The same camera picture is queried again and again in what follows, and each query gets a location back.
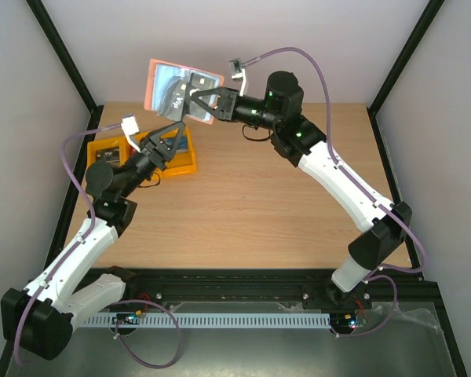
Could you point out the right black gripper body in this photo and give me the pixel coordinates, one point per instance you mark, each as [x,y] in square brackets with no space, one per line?
[226,104]

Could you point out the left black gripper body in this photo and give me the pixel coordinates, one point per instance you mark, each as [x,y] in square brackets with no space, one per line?
[155,155]

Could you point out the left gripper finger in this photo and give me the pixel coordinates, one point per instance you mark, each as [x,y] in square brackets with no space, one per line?
[174,144]
[161,135]

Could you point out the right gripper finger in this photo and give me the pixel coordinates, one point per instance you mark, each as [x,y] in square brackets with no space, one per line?
[197,107]
[209,92]

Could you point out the black vip credit card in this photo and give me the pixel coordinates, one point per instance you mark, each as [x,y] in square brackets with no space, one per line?
[171,105]

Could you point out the tan leather card holder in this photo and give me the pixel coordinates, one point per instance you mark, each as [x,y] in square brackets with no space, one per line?
[160,73]

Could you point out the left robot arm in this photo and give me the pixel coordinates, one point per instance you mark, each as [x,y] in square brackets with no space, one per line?
[42,317]

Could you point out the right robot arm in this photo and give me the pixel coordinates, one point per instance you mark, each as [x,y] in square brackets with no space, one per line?
[383,225]

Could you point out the blue card stack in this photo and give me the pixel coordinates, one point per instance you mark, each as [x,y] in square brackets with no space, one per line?
[183,145]

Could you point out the black card stack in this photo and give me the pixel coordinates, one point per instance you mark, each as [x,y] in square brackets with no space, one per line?
[111,155]

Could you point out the right yellow bin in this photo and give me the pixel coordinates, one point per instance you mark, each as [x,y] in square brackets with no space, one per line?
[181,164]

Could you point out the yellow bin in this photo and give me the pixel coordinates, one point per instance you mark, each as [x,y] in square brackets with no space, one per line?
[181,164]
[111,142]
[132,143]

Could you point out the left yellow bin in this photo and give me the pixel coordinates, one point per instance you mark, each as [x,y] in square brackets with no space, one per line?
[111,142]

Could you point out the middle yellow bin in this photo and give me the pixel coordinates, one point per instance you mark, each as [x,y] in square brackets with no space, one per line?
[132,143]

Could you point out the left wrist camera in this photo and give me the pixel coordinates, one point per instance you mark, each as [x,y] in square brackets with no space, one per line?
[129,125]

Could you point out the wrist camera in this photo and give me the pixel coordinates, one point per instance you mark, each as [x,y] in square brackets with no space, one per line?
[129,125]
[238,74]

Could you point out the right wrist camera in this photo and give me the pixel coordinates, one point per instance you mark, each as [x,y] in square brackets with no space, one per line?
[238,74]

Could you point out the left black frame post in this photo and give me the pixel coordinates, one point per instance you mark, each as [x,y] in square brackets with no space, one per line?
[54,38]

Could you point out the black frame post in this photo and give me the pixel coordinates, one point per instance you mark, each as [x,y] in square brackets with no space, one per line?
[418,32]
[54,38]

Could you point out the white slotted cable duct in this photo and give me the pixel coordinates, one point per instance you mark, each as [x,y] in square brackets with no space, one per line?
[212,320]

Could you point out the right black frame post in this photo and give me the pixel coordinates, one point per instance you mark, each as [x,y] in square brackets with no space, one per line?
[418,32]

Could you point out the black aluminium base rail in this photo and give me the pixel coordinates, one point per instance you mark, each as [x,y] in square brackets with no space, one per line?
[272,285]

